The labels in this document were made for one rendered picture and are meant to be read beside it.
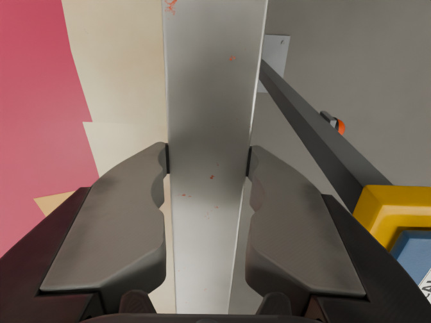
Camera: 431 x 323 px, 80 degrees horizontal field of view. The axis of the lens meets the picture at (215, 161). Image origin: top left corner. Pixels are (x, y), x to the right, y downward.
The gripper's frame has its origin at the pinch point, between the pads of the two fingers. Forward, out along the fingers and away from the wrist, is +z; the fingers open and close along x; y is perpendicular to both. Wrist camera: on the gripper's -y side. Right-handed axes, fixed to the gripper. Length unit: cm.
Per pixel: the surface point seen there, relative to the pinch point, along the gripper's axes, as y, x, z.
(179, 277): 8.9, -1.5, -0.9
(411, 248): 7.9, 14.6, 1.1
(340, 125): 10.8, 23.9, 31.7
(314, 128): 9.9, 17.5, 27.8
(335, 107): 28, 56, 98
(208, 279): 9.0, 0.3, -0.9
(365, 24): -4, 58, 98
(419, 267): 9.9, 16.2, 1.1
